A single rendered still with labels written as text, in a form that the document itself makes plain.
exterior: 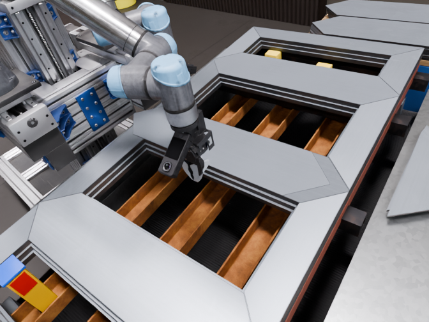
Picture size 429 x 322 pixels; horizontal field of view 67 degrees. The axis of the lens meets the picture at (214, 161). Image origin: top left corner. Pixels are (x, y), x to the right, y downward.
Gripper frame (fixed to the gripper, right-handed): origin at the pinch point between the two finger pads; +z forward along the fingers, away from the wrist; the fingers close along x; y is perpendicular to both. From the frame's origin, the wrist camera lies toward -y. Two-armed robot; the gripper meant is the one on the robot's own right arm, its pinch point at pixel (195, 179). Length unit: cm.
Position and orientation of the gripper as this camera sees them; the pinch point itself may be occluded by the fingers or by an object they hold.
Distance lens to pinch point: 91.0
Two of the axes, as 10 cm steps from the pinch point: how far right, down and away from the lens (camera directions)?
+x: -8.0, -3.2, 5.0
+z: 1.6, 7.0, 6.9
